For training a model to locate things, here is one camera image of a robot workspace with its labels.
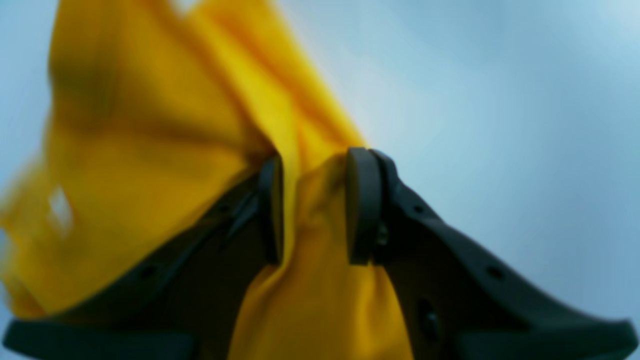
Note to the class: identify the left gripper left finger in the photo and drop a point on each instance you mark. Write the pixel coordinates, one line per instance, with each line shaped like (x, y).
(182, 301)

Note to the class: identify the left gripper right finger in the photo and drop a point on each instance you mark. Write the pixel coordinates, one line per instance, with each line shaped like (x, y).
(458, 300)

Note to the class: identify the yellow t-shirt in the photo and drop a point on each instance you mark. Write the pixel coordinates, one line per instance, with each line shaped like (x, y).
(155, 114)

